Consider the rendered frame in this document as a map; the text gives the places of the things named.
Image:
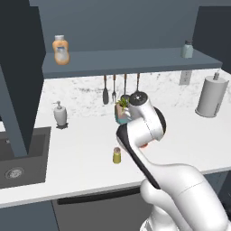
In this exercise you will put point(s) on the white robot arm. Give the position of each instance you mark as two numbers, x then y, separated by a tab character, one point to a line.
180	192

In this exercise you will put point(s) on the small potted plant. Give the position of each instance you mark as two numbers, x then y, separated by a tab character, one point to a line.
120	112

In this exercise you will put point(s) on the hanging fork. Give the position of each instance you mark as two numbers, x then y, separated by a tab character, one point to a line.
114	90

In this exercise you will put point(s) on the dark sink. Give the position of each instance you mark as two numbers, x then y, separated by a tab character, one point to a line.
21	162

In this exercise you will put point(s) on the yellow shaker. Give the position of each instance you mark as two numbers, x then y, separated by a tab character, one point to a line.
117	156

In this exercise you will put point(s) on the white wall outlet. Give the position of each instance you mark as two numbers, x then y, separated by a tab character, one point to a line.
185	77

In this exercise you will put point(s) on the grey-green shaker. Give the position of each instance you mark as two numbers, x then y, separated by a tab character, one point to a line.
187	50

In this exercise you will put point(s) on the hanging spoon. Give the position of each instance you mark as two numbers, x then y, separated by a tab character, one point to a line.
125	87

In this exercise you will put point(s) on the orange condiment bottle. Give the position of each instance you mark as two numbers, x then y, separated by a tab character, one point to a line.
61	52

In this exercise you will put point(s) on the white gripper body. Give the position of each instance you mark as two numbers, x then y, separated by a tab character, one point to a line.
128	113

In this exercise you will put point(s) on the hanging ladle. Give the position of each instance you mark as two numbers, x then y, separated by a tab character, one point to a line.
138	84

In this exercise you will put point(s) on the grey-blue base cabinet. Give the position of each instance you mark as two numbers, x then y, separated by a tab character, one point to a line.
221	186
27	216

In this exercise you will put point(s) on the dark open cabinet door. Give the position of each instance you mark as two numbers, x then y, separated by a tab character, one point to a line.
213	33
18	75

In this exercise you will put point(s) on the grey-blue cabinet shelf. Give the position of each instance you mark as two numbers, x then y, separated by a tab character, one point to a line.
129	61

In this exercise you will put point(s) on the hanging spatula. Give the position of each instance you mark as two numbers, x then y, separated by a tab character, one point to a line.
105	94

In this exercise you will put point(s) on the white soap dispenser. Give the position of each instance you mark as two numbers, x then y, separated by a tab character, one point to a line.
60	115

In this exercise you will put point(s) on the grey dishwasher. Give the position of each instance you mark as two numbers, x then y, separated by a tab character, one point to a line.
99	213

